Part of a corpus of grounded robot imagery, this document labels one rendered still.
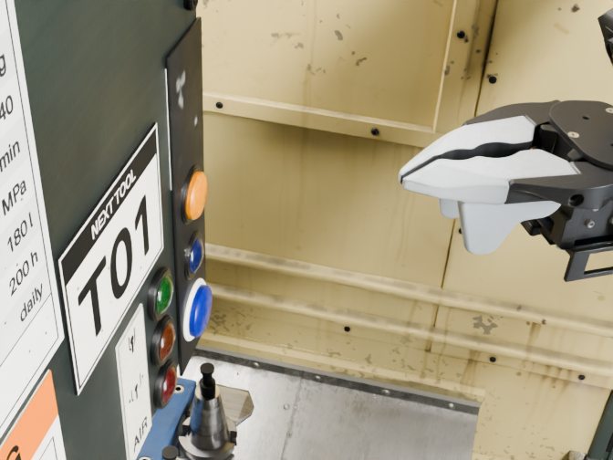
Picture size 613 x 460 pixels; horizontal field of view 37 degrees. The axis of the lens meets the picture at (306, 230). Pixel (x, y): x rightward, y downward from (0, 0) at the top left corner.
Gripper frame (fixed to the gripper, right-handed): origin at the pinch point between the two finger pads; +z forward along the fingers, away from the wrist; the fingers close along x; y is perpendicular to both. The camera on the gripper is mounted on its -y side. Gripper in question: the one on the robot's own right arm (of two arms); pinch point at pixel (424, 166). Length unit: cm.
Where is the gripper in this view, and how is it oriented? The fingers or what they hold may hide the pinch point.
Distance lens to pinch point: 50.3
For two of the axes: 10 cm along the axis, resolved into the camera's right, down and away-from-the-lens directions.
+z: -9.6, 1.4, -2.6
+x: -2.9, -6.0, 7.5
